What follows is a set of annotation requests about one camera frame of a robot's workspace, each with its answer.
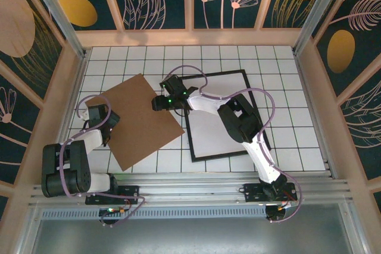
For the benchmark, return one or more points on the brown backing board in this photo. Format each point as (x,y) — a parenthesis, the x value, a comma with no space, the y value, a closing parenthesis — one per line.
(140,117)

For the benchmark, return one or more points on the landscape photo with white border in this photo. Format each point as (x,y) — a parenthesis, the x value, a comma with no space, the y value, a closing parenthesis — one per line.
(208,135)

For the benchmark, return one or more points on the black picture frame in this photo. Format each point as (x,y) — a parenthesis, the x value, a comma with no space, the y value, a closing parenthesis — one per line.
(223,155)

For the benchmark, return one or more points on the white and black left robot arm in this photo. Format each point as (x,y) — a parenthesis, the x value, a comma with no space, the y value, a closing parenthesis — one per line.
(65,170)

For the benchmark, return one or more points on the small circuit board with LEDs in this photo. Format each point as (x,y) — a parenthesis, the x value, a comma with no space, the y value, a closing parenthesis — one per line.
(111,210)

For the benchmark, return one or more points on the grey metal sheet panel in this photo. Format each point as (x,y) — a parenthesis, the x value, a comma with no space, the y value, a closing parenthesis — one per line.
(190,236)

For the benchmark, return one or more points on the aluminium table side rail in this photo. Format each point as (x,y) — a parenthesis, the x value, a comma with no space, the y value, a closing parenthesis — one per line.
(74,87)
(308,87)

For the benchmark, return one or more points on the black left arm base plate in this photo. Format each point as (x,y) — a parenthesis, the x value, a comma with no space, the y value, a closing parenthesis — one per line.
(131,191)

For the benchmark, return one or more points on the long aluminium mounting rail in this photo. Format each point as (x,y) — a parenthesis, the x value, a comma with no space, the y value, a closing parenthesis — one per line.
(193,190)

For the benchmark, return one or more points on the aluminium corner post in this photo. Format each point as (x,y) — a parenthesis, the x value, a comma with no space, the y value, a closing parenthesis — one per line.
(56,13)
(318,13)

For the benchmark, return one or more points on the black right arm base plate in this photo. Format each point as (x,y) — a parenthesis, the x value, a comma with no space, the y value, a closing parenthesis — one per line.
(253,193)

